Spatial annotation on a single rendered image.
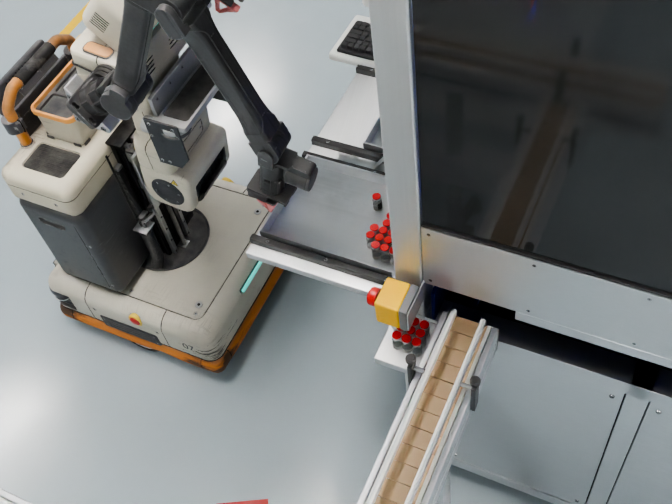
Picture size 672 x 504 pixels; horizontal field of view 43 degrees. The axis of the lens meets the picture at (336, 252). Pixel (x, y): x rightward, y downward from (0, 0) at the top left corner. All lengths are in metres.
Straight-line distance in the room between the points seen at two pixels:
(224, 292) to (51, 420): 0.74
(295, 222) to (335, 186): 0.14
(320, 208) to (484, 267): 0.58
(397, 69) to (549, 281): 0.52
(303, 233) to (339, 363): 0.89
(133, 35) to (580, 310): 1.01
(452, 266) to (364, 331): 1.25
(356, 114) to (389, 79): 0.93
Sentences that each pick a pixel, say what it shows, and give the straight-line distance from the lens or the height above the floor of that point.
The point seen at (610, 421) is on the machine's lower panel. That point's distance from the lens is 2.01.
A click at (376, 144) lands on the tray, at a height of 0.88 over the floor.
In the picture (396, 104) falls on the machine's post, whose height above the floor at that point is 1.52.
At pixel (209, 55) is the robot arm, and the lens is 1.67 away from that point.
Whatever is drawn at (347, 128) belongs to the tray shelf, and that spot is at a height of 0.88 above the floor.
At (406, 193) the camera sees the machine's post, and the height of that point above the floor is 1.29.
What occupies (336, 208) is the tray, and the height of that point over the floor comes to 0.88.
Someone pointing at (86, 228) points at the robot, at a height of 0.64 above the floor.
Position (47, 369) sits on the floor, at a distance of 3.12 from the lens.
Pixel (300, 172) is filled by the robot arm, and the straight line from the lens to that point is 1.83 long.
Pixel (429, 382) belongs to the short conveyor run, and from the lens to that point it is 1.74.
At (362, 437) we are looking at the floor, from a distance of 2.71.
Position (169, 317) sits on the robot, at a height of 0.28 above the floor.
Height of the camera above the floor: 2.48
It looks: 53 degrees down
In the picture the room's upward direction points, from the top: 11 degrees counter-clockwise
